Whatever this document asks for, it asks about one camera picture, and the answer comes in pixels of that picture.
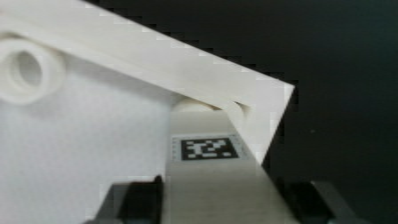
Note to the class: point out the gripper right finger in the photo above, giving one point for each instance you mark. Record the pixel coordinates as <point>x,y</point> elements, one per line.
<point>316,203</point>

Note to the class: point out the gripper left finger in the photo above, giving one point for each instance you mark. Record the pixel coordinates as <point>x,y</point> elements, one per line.
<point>131,204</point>

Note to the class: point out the white desk leg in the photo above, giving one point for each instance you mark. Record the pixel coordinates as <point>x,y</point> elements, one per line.
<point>218,190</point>

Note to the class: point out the white desk tabletop tray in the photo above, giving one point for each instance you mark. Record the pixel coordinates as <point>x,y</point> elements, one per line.
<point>94,76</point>

